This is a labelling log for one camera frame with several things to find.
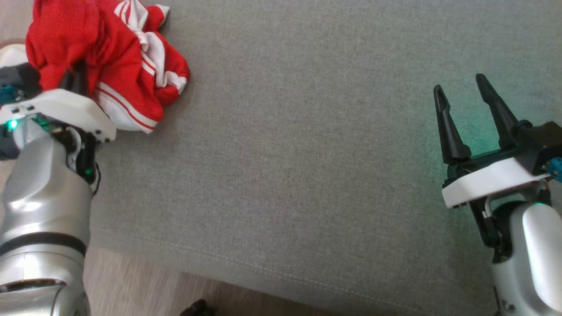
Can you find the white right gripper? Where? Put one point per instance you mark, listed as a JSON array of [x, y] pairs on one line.
[[487, 182]]

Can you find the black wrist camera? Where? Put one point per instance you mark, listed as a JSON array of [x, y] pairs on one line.
[[542, 140], [22, 81]]

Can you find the dark object on floor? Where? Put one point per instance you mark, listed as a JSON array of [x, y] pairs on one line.
[[199, 308]]

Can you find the grey sofa seat cushion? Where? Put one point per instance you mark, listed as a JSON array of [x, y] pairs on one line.
[[307, 153]]

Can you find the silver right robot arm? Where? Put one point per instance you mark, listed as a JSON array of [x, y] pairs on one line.
[[540, 254]]

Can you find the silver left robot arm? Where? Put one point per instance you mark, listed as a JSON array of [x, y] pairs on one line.
[[44, 197]]

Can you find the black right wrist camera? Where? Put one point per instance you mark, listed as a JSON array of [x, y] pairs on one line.
[[542, 140]]

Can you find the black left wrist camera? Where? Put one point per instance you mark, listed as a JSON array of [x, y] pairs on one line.
[[22, 81]]

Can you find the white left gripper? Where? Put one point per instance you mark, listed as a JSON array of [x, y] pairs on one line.
[[66, 103]]

